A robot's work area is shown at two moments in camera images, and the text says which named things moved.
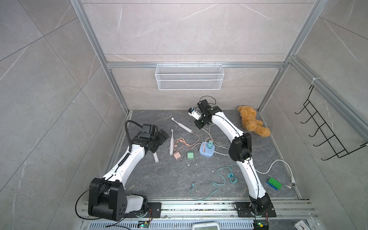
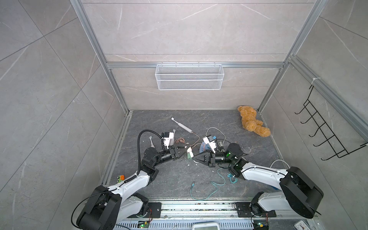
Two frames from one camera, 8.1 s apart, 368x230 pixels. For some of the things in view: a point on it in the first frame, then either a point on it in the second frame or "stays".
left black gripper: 162,139 → 173,153
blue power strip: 209,152 stays
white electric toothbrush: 182,126 stays
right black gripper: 199,125 → 211,159
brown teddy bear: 250,123 stays
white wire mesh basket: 187,76 stays
